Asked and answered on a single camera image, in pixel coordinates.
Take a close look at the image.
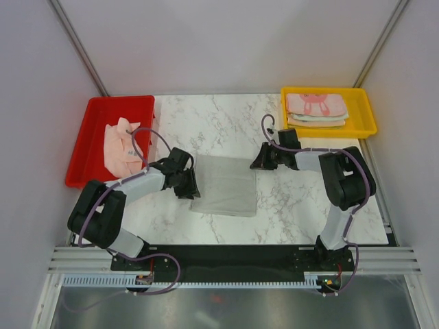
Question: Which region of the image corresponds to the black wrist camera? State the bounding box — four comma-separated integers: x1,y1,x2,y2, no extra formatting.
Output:
278,128,302,150
168,147,195,170

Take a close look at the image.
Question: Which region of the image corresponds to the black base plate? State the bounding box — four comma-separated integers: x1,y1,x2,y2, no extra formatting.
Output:
110,245,355,282

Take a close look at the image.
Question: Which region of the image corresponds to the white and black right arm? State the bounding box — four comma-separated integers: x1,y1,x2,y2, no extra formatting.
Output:
250,142,376,270

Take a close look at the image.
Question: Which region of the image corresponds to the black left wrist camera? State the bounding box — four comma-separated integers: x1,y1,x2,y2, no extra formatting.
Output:
168,147,195,170

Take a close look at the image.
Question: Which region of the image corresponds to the white towel label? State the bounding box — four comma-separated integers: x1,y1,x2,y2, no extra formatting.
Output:
126,149,139,162

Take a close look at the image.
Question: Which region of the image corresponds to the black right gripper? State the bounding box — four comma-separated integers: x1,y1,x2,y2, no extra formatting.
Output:
250,142,287,171

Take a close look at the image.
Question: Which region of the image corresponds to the pink patterned towel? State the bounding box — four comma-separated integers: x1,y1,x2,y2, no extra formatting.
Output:
286,93,348,117

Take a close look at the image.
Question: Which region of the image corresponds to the aluminium frame rail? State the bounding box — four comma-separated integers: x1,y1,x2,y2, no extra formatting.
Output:
49,245,420,274

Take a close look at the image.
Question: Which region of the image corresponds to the white slotted cable duct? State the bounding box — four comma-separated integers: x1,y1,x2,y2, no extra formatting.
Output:
62,273,323,289

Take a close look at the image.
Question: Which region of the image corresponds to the mint green towel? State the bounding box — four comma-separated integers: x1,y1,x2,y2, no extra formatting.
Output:
288,114,349,122

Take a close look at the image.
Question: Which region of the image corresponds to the red plastic bin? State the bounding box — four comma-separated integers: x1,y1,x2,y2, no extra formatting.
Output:
65,95,155,189

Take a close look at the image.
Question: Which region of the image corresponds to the left corner aluminium post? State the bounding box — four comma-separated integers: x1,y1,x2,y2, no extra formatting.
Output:
47,0,110,97

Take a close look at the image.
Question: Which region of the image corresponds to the yellow plastic bin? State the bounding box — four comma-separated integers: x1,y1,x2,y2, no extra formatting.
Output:
281,86,377,139

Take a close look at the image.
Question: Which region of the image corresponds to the right corner aluminium post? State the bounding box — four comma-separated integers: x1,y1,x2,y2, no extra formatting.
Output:
353,0,412,88

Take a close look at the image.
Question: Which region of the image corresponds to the orange fox towel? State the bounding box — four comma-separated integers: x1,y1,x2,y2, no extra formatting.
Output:
287,118,346,128

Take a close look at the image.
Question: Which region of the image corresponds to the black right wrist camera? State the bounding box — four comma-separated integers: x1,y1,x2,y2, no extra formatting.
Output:
278,128,302,150

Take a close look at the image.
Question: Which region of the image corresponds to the grey towel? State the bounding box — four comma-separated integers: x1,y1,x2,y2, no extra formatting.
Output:
190,155,257,217

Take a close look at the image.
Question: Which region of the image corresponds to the corner aluminium post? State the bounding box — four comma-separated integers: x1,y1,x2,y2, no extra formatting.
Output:
353,0,412,88
47,0,110,97

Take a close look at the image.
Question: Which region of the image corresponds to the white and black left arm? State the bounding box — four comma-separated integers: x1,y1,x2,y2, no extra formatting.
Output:
67,158,200,270

